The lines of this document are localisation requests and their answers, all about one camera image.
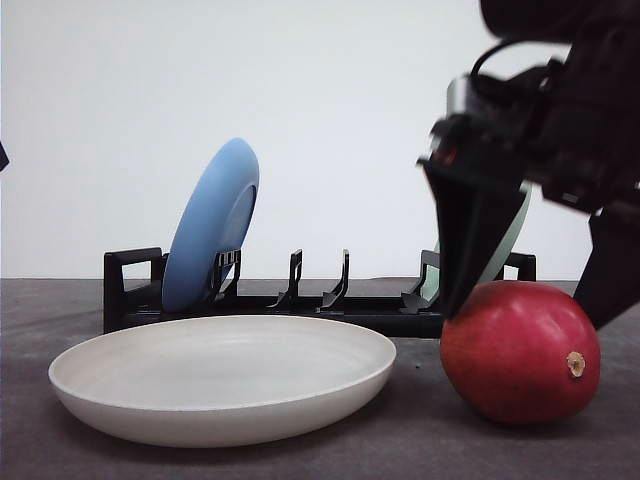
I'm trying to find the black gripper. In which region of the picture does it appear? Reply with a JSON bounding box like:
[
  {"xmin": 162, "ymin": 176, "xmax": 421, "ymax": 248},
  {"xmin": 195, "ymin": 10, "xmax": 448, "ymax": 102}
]
[
  {"xmin": 0, "ymin": 142, "xmax": 10, "ymax": 173},
  {"xmin": 417, "ymin": 10, "xmax": 640, "ymax": 331}
]

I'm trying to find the red pomegranate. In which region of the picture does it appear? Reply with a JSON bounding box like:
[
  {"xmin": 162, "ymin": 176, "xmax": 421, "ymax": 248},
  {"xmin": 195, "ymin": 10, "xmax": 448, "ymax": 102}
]
[{"xmin": 440, "ymin": 280, "xmax": 601, "ymax": 425}]

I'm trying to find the white plate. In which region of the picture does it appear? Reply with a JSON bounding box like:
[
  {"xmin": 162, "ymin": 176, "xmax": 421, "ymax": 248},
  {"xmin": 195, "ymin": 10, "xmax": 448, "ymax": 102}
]
[{"xmin": 48, "ymin": 317, "xmax": 397, "ymax": 447}]

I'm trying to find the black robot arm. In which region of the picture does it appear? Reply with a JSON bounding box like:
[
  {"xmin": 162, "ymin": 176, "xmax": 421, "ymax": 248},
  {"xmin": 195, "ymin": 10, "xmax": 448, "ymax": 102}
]
[{"xmin": 419, "ymin": 0, "xmax": 640, "ymax": 329}]

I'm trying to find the light green plate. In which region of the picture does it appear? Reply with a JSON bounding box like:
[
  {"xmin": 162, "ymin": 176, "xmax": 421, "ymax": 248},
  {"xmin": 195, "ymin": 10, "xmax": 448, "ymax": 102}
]
[{"xmin": 423, "ymin": 182, "xmax": 533, "ymax": 300}]

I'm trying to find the black plate rack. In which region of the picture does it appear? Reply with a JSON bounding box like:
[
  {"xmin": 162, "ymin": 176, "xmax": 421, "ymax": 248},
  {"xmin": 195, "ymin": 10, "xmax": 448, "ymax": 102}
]
[{"xmin": 103, "ymin": 248, "xmax": 537, "ymax": 337}]

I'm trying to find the blue plate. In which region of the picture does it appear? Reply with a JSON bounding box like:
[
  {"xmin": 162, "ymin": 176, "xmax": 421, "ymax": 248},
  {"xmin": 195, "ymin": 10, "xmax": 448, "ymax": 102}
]
[{"xmin": 162, "ymin": 137, "xmax": 260, "ymax": 312}]

